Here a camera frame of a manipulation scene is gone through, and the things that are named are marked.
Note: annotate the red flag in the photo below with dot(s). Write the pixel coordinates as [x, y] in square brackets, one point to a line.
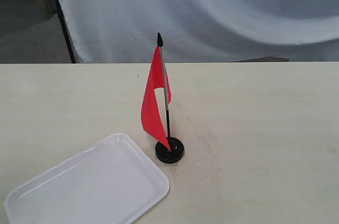
[157, 78]

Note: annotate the white backdrop cloth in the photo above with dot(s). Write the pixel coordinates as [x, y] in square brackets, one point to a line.
[110, 31]

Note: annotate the white plastic tray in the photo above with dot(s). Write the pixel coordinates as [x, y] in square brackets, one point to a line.
[112, 181]

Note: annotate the black stand pole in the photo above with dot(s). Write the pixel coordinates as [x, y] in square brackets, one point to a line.
[65, 32]

